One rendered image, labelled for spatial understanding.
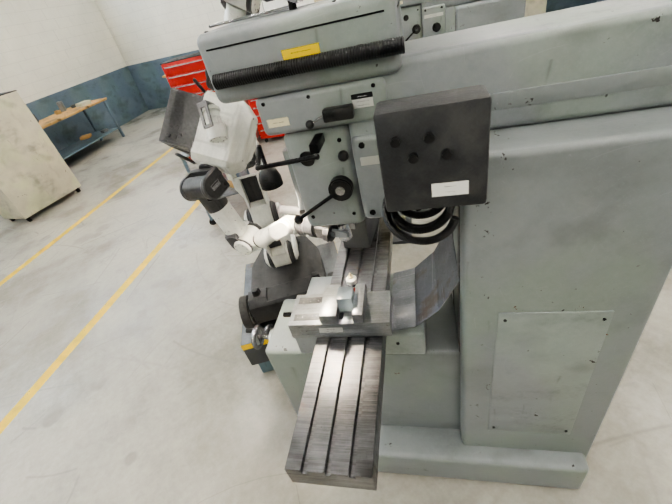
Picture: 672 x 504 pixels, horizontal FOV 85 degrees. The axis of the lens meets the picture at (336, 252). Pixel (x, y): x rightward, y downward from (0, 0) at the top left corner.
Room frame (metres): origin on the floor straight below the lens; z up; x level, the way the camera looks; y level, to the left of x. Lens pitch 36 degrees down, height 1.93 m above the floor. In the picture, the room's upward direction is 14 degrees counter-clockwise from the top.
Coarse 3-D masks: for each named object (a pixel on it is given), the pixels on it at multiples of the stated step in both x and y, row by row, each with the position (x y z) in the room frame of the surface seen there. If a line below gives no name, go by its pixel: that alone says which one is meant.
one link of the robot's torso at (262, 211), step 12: (240, 180) 1.70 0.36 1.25; (252, 180) 1.71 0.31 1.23; (240, 192) 1.67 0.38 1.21; (252, 192) 1.72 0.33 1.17; (264, 192) 1.68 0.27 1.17; (252, 204) 1.70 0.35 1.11; (264, 204) 1.67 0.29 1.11; (252, 216) 1.67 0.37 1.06; (264, 216) 1.66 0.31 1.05; (276, 216) 1.67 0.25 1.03
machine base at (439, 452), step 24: (384, 432) 0.87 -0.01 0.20; (408, 432) 0.85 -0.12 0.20; (432, 432) 0.82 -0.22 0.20; (456, 432) 0.79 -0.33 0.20; (384, 456) 0.78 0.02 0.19; (408, 456) 0.75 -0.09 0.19; (432, 456) 0.72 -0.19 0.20; (456, 456) 0.70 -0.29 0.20; (480, 456) 0.67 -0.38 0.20; (504, 456) 0.65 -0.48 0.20; (528, 456) 0.63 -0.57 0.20; (552, 456) 0.61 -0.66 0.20; (576, 456) 0.59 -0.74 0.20; (480, 480) 0.65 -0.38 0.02; (504, 480) 0.62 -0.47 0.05; (528, 480) 0.59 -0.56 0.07; (552, 480) 0.56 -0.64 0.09; (576, 480) 0.53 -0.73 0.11
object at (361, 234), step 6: (360, 222) 1.30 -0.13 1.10; (366, 222) 1.31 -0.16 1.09; (372, 222) 1.39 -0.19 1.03; (360, 228) 1.30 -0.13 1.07; (366, 228) 1.30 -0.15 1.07; (372, 228) 1.37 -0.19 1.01; (354, 234) 1.32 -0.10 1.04; (360, 234) 1.31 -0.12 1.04; (366, 234) 1.30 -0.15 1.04; (372, 234) 1.36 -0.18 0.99; (354, 240) 1.32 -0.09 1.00; (360, 240) 1.31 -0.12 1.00; (366, 240) 1.30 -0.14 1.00; (348, 246) 1.33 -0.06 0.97; (354, 246) 1.32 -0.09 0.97; (360, 246) 1.31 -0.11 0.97; (366, 246) 1.30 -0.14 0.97
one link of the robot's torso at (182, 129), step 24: (192, 96) 1.47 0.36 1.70; (216, 96) 1.46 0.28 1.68; (168, 120) 1.43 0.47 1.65; (192, 120) 1.42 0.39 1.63; (240, 120) 1.41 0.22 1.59; (168, 144) 1.43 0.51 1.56; (192, 144) 1.38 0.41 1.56; (216, 144) 1.37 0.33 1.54; (240, 144) 1.38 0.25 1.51; (240, 168) 1.41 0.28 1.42
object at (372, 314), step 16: (304, 304) 0.97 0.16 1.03; (320, 304) 0.95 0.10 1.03; (368, 304) 0.89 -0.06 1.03; (384, 304) 0.87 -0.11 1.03; (304, 320) 0.89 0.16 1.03; (352, 320) 0.84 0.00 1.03; (368, 320) 0.82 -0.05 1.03; (384, 320) 0.80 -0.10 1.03; (304, 336) 0.88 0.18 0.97; (320, 336) 0.86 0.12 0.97; (336, 336) 0.85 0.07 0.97; (352, 336) 0.83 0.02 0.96
